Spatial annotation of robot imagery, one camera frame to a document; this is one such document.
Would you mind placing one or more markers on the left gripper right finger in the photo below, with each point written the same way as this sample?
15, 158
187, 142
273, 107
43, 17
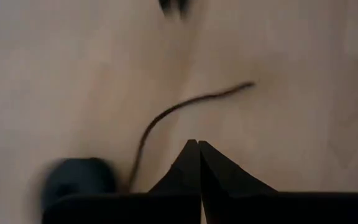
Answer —
291, 208

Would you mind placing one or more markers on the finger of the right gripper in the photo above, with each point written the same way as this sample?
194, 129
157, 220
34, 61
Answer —
183, 5
166, 4

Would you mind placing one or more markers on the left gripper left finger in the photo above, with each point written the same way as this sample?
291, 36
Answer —
135, 208

